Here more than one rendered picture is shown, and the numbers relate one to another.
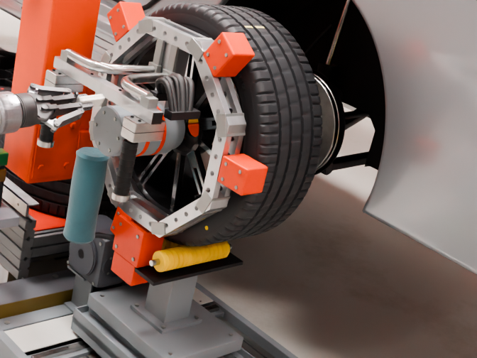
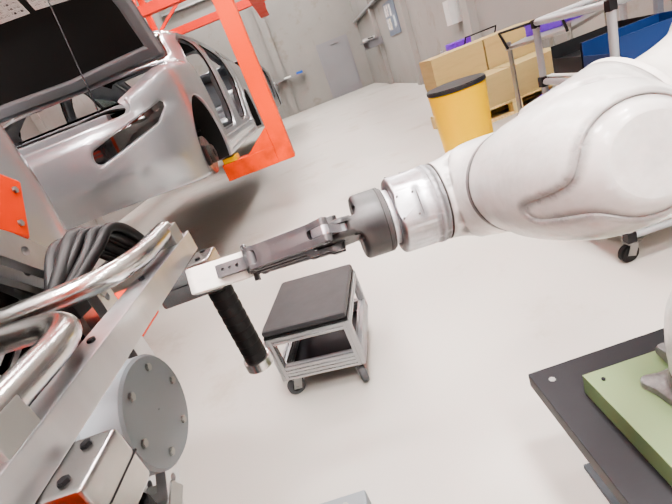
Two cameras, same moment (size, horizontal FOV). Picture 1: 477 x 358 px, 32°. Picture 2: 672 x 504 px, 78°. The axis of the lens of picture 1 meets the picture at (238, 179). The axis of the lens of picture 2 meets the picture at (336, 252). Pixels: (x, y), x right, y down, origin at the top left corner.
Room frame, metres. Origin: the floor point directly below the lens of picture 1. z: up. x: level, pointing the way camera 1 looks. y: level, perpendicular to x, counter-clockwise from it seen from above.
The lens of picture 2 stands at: (2.01, 0.81, 1.11)
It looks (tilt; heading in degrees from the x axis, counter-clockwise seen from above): 22 degrees down; 233
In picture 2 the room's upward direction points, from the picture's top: 22 degrees counter-clockwise
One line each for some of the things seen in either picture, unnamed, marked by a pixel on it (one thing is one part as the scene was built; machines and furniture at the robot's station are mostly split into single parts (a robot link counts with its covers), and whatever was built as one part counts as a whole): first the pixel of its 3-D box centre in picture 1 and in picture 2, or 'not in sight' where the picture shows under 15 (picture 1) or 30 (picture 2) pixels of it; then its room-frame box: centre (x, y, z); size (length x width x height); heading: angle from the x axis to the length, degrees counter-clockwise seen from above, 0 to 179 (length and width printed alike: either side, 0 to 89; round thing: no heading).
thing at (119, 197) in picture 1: (125, 168); (239, 325); (1.81, 0.26, 0.83); 0.04 x 0.04 x 0.16
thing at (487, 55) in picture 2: not in sight; (491, 75); (-2.94, -1.62, 0.41); 1.42 x 0.99 x 0.82; 139
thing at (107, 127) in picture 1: (139, 128); (76, 437); (2.04, 0.28, 0.85); 0.21 x 0.14 x 0.14; 138
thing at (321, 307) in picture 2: not in sight; (322, 327); (1.21, -0.52, 0.17); 0.43 x 0.36 x 0.34; 38
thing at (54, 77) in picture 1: (64, 80); (59, 499); (2.06, 0.50, 0.93); 0.09 x 0.05 x 0.05; 138
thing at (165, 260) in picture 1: (192, 254); not in sight; (2.09, 0.08, 0.51); 0.29 x 0.06 x 0.06; 138
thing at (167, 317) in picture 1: (172, 288); not in sight; (2.22, 0.12, 0.32); 0.40 x 0.30 x 0.28; 48
